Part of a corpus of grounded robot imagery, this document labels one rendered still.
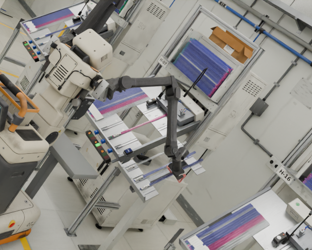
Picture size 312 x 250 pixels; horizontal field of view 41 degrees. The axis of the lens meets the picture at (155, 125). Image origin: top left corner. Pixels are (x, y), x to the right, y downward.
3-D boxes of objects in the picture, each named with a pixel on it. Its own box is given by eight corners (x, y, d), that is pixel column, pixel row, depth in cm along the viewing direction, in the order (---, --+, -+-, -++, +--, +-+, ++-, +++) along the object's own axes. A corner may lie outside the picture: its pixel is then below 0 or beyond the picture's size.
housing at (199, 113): (194, 128, 326) (196, 114, 317) (161, 93, 356) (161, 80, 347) (203, 124, 329) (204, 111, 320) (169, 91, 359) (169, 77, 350)
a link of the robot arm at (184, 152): (163, 151, 266) (171, 150, 259) (173, 140, 272) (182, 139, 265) (172, 165, 269) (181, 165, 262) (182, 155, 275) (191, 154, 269)
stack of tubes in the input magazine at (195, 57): (209, 96, 314) (231, 68, 307) (171, 63, 345) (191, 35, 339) (217, 101, 324) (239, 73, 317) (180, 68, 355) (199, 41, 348)
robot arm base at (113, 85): (98, 77, 236) (112, 90, 232) (108, 72, 241) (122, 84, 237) (96, 88, 243) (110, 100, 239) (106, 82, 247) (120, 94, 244)
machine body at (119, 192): (95, 231, 336) (140, 174, 321) (62, 173, 379) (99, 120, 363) (147, 234, 385) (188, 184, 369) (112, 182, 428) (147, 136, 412)
